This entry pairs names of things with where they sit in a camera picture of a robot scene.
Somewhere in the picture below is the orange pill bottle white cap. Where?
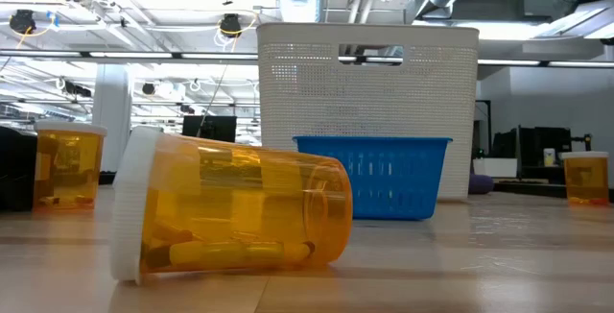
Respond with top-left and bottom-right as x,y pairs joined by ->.
560,151 -> 610,207
33,120 -> 108,212
109,127 -> 355,285

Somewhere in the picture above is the tall white woven plastic basket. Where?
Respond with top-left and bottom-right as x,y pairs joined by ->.
256,22 -> 481,203

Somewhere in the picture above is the small blue plastic basket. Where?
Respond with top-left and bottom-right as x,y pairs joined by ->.
292,134 -> 454,222

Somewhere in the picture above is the black computer monitor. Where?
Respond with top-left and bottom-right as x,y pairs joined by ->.
181,114 -> 238,144

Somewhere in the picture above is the black ceiling device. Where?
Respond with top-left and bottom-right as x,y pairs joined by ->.
219,12 -> 243,38
9,9 -> 37,36

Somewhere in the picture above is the purple round object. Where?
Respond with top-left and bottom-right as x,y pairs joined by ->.
468,173 -> 495,196

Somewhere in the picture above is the white box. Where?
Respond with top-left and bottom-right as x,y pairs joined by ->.
472,157 -> 519,179

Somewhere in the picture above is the white pillar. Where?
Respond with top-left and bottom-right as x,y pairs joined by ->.
92,62 -> 134,174

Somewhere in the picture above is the black equipment rack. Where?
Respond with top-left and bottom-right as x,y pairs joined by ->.
491,125 -> 594,185

